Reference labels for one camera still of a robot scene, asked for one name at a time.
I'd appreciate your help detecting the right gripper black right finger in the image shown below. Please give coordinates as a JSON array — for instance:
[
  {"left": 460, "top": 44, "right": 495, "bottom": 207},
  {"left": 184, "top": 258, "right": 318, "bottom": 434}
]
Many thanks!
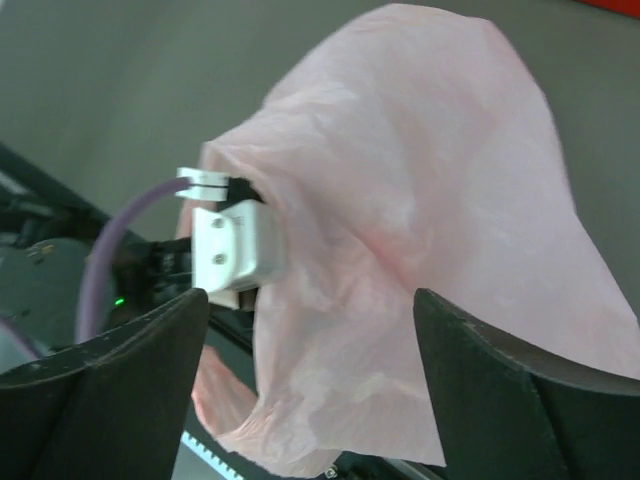
[{"left": 413, "top": 289, "right": 639, "bottom": 479}]

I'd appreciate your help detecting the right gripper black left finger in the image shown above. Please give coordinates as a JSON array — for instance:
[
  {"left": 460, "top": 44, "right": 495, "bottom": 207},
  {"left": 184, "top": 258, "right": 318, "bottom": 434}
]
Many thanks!
[{"left": 1, "top": 289, "right": 209, "bottom": 480}]

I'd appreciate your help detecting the pink plastic bag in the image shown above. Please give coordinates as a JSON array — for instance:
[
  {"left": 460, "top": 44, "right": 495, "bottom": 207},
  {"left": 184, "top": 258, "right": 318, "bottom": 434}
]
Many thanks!
[{"left": 192, "top": 4, "right": 639, "bottom": 478}]

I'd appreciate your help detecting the grey slotted cable duct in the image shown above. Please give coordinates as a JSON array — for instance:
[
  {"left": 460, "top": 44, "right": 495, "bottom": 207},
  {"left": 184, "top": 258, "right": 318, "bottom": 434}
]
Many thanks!
[{"left": 172, "top": 430, "right": 261, "bottom": 479}]

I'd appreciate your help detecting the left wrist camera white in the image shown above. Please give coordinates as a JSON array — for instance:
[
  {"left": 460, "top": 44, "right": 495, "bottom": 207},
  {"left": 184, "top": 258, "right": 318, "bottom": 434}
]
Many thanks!
[{"left": 176, "top": 167, "right": 286, "bottom": 310}]

